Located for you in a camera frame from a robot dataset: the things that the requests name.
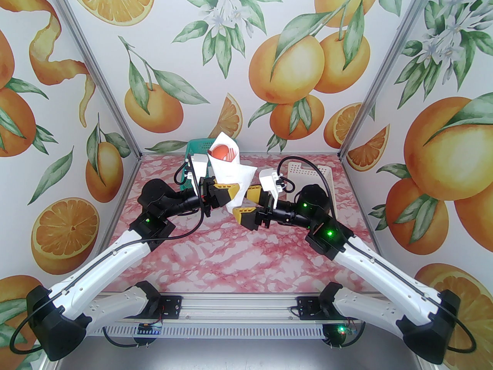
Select white paper napkin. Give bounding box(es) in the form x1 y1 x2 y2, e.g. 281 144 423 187
207 131 257 215

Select white plastic basket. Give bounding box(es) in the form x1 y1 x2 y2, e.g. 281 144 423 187
287 161 339 222

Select green plastic basket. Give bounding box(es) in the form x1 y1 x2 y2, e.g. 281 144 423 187
180 138 216 192

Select slotted metal strip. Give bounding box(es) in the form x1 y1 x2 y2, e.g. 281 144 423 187
64 322 422 339

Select black round device with LED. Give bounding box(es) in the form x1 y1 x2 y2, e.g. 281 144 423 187
323 324 345 348

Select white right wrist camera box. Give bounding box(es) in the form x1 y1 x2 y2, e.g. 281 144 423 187
259 170 283 195

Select black left camera cable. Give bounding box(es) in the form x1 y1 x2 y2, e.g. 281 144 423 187
169 160 205 241

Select black camera cable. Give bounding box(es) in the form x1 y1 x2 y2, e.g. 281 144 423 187
277 157 328 192
169 160 205 241

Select aluminium frame rear bar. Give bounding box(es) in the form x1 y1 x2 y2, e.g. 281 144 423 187
139 152 343 156

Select black right camera cable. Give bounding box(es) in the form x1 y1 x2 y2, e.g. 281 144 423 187
277 157 328 192

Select aluminium mounting rail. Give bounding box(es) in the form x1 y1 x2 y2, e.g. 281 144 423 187
58 289 424 325

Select aluminium frame post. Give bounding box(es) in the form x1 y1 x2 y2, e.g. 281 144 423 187
337 0 449 160
45 0 143 160

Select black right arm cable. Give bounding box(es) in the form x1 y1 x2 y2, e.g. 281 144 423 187
324 314 476 355

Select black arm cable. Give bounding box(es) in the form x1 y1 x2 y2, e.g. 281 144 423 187
10 314 162 355
324 314 476 355

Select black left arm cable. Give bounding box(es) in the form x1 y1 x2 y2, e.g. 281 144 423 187
10 314 162 355

